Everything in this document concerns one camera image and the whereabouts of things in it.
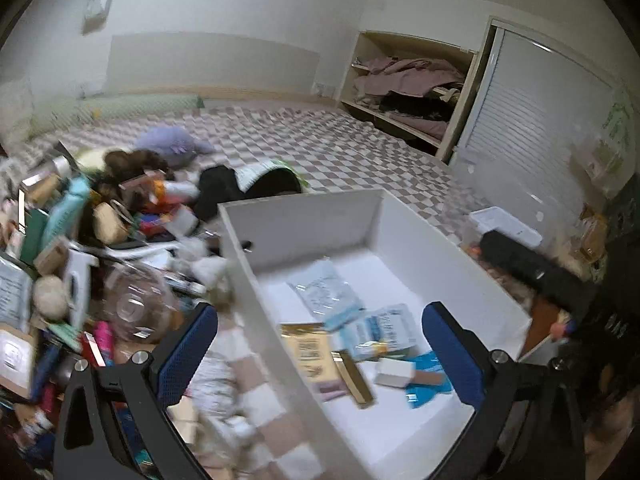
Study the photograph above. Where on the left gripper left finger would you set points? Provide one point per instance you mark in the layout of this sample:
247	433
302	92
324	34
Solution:
90	442

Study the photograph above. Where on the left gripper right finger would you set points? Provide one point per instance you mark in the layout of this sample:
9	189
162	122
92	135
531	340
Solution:
525	422

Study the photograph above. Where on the gold rectangular box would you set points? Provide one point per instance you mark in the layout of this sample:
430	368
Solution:
354	381

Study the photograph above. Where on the blue packet in box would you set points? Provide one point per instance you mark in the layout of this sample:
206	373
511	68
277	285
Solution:
429	380

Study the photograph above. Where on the small white box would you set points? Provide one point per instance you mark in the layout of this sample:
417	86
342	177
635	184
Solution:
394	373

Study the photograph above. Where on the checkered floor mat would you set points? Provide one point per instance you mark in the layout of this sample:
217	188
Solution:
332	152

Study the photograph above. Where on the clear plastic bowl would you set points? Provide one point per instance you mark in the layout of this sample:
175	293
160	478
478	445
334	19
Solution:
138	303

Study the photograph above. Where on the beige round stone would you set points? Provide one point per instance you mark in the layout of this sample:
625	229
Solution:
50	298

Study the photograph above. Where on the light blue mask packet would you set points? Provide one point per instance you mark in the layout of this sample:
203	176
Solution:
389	331

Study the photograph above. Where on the clear plastic bin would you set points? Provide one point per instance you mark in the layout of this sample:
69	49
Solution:
493	218

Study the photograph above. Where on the round wooden box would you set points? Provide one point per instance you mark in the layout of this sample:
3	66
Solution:
108	227

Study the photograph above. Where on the teal box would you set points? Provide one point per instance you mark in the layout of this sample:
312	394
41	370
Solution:
66	212

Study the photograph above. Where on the dark green box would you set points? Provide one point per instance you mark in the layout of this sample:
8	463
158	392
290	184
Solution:
36	222

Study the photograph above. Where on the yellow packet in box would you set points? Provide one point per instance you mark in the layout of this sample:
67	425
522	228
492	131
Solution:
310	346

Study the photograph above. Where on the white storage box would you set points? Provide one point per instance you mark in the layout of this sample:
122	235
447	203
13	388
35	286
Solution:
389	256

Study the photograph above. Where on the clear plastic bag packet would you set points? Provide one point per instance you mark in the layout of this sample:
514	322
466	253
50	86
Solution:
327	296

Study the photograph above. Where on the orange white tube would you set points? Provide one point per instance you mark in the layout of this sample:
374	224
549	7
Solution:
162	191

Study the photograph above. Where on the brown furry toy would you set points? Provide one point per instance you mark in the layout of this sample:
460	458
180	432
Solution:
121	166

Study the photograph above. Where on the black garment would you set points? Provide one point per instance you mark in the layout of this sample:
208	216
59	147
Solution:
217	185

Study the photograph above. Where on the white louvered closet door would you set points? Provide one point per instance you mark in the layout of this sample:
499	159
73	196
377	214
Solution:
547	134

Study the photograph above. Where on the purple plush toy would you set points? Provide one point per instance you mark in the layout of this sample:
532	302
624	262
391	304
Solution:
174	145

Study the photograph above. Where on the open closet with clothes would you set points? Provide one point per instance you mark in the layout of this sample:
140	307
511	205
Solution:
412	87

